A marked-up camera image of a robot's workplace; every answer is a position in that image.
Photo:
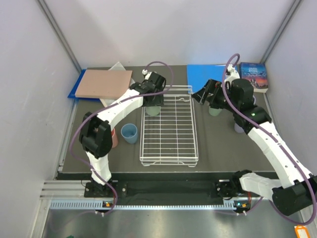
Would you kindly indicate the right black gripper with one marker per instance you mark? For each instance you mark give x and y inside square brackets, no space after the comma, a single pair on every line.
[213,87]

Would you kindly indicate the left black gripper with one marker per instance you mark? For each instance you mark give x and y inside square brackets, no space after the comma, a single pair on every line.
[158,102]

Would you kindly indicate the green cup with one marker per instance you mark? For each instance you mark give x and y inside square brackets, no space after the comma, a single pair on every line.
[152,111]
[214,112]

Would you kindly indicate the blue cup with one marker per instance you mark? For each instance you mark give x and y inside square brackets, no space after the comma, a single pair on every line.
[130,133]

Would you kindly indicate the pink cup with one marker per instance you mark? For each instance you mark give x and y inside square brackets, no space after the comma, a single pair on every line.
[114,138]

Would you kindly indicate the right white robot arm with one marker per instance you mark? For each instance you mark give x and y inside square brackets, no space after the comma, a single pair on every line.
[296,187]

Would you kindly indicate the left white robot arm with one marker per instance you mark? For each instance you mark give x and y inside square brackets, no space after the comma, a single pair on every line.
[95,136]

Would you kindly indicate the brown cardboard board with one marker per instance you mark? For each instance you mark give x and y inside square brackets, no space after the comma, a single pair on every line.
[103,84]

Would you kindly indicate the Jane Eyre paperback book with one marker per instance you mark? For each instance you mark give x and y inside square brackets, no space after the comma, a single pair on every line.
[256,74]

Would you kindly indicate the blue folder under board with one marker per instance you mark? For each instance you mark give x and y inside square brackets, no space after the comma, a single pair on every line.
[72,95]

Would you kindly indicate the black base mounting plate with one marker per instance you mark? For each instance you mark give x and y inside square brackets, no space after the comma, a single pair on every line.
[185,184]

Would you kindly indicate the orange tag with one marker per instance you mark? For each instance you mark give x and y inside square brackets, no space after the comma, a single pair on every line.
[301,232]

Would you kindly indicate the white wire dish rack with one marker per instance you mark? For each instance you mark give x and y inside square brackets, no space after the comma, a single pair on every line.
[170,137]

